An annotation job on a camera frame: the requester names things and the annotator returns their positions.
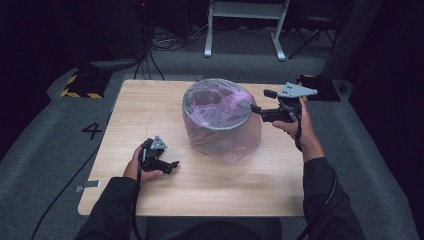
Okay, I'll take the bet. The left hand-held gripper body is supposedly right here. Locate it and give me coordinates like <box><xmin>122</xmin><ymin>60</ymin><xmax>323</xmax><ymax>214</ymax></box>
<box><xmin>139</xmin><ymin>134</ymin><xmax>168</xmax><ymax>173</ymax></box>

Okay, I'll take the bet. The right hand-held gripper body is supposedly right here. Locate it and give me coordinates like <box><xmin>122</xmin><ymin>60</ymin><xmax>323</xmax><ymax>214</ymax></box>
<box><xmin>261</xmin><ymin>82</ymin><xmax>318</xmax><ymax>124</ymax></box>

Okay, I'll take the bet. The pink plastic bag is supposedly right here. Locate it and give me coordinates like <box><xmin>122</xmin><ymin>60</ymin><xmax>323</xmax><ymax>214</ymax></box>
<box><xmin>182</xmin><ymin>78</ymin><xmax>263</xmax><ymax>165</ymax></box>

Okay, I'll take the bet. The green plastic bin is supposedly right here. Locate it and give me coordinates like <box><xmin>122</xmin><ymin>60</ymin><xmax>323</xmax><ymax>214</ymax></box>
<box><xmin>182</xmin><ymin>78</ymin><xmax>254</xmax><ymax>158</ymax></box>

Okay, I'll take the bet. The person's left hand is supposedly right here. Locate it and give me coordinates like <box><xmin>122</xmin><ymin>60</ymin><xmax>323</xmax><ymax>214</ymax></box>
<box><xmin>123</xmin><ymin>145</ymin><xmax>164</xmax><ymax>183</ymax></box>

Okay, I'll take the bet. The person's right hand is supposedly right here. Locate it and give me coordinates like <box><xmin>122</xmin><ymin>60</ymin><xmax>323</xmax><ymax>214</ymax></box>
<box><xmin>272</xmin><ymin>99</ymin><xmax>319</xmax><ymax>153</ymax></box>

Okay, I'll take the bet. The black yellow striped block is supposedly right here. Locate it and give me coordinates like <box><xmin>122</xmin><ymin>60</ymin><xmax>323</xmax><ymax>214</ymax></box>
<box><xmin>59</xmin><ymin>68</ymin><xmax>113</xmax><ymax>100</ymax></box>
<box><xmin>296</xmin><ymin>74</ymin><xmax>342</xmax><ymax>103</ymax></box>

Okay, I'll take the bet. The grey tape strip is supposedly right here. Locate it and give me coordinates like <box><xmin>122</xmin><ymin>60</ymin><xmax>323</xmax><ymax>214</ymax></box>
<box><xmin>75</xmin><ymin>180</ymin><xmax>101</xmax><ymax>193</ymax></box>

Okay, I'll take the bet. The black tripod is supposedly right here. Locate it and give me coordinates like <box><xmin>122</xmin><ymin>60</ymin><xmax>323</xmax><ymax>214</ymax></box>
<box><xmin>288</xmin><ymin>19</ymin><xmax>338</xmax><ymax>60</ymax></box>

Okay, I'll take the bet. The person's dark lap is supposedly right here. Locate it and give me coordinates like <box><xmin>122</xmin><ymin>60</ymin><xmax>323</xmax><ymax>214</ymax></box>
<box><xmin>146</xmin><ymin>218</ymin><xmax>283</xmax><ymax>240</ymax></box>

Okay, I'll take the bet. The grey column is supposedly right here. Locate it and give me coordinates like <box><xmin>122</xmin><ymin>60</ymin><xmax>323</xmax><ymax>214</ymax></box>
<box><xmin>320</xmin><ymin>0</ymin><xmax>384</xmax><ymax>81</ymax></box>

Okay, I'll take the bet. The grey stand base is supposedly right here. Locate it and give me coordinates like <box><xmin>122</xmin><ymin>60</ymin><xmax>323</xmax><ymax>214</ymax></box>
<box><xmin>88</xmin><ymin>57</ymin><xmax>144</xmax><ymax>72</ymax></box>

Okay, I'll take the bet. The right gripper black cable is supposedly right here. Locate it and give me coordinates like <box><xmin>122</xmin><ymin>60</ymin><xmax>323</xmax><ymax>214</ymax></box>
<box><xmin>294</xmin><ymin>99</ymin><xmax>339</xmax><ymax>240</ymax></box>

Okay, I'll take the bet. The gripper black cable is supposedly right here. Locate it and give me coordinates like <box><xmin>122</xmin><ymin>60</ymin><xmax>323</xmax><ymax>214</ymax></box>
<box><xmin>294</xmin><ymin>99</ymin><xmax>339</xmax><ymax>240</ymax></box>
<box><xmin>130</xmin><ymin>143</ymin><xmax>148</xmax><ymax>240</ymax></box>

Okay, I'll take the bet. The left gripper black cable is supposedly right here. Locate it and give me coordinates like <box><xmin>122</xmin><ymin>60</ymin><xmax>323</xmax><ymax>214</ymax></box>
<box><xmin>130</xmin><ymin>143</ymin><xmax>148</xmax><ymax>240</ymax></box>

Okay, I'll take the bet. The white metal stand frame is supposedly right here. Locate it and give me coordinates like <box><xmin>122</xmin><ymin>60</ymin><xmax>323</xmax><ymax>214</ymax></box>
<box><xmin>203</xmin><ymin>0</ymin><xmax>291</xmax><ymax>62</ymax></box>

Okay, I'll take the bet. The black floor cable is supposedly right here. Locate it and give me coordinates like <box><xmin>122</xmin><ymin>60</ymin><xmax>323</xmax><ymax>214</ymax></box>
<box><xmin>30</xmin><ymin>113</ymin><xmax>113</xmax><ymax>240</ymax></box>

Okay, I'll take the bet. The bundle of dark cables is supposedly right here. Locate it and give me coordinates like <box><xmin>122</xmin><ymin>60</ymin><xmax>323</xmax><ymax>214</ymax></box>
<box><xmin>133</xmin><ymin>23</ymin><xmax>214</xmax><ymax>81</ymax></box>

